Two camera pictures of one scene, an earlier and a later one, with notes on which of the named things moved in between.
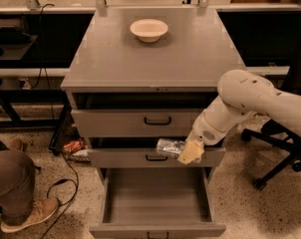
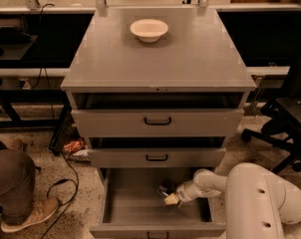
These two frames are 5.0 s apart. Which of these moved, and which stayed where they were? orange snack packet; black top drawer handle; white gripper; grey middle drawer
Moved: white gripper
Stayed: grey middle drawer; black top drawer handle; orange snack packet
